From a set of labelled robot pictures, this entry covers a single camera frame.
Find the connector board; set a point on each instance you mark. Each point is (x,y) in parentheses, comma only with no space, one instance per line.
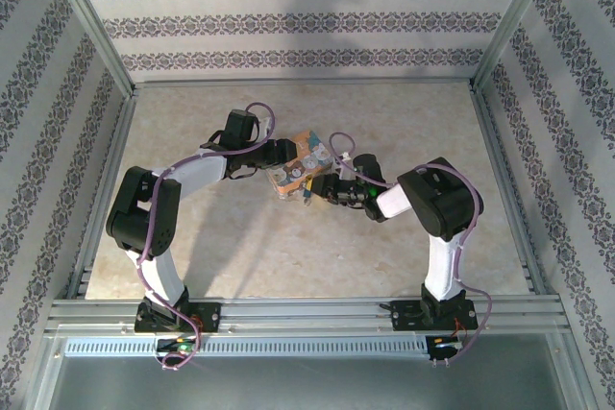
(178,346)
(444,346)

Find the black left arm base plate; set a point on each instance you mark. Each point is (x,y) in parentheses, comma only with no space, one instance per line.
(209,316)

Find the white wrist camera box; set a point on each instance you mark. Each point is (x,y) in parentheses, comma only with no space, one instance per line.
(345,165)
(264,124)

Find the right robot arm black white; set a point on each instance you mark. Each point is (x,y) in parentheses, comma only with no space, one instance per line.
(442,199)

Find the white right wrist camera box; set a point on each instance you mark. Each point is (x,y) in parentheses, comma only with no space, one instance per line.
(345,165)

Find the aluminium back rail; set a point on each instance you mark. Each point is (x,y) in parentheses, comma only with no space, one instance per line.
(298,82)

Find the aluminium mounting rail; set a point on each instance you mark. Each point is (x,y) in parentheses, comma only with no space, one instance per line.
(298,314)

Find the right connector board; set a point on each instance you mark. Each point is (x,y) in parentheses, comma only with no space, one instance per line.
(444,346)

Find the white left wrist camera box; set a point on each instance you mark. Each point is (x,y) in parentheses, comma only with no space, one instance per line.
(264,124)

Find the left connector board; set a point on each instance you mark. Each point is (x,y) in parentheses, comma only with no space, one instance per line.
(178,346)

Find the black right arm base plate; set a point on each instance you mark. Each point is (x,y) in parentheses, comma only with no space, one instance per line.
(406,316)

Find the aluminium frame post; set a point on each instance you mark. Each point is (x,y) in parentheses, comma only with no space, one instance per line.
(86,11)
(516,11)

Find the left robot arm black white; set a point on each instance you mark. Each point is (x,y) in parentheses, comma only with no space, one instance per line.
(139,218)

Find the grey metal shelf panel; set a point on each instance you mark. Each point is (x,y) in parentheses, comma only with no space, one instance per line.
(307,383)

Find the aluminium side rail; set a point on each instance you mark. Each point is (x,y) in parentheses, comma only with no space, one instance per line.
(103,165)
(499,151)

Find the orange bear print box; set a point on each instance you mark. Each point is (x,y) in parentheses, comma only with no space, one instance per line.
(300,160)

